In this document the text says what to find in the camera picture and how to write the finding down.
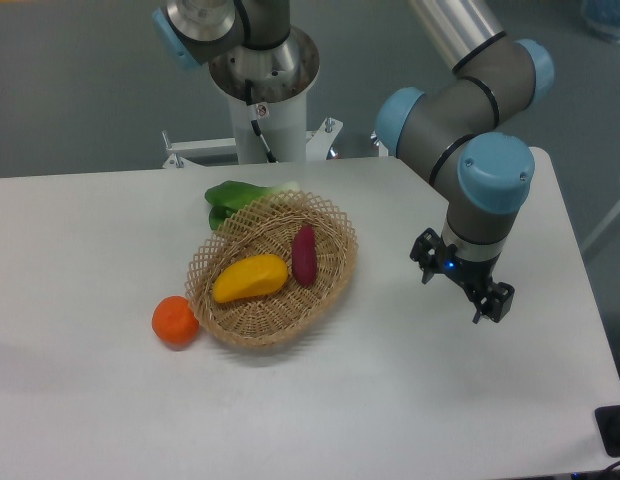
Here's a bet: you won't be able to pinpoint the black device at table edge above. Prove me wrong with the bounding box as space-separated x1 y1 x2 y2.
594 405 620 458

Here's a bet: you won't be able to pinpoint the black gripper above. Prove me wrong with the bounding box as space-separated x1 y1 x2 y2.
410 228 515 324

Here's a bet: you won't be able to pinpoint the green bok choy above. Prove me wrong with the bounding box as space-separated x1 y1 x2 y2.
204 180 300 231

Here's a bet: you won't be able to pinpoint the orange tangerine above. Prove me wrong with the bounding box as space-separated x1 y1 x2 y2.
151 296 199 347

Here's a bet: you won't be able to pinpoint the black cable on pedestal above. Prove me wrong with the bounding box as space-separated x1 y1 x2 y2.
243 78 280 164

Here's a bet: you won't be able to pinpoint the purple sweet potato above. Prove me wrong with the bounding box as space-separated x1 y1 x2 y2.
291 225 318 287

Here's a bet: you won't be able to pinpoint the yellow mango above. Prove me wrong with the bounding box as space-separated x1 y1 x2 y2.
212 254 288 303

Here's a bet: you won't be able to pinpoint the woven wicker basket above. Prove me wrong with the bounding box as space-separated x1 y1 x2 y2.
185 191 358 348

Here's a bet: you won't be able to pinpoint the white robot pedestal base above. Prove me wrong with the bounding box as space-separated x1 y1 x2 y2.
162 26 343 168

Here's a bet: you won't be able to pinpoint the blue object top right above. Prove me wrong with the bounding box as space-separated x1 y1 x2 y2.
581 0 620 44

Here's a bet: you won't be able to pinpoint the white frame right edge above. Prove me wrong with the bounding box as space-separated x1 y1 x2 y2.
580 197 620 258

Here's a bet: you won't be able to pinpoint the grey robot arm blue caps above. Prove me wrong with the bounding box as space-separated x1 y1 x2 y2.
152 1 554 321

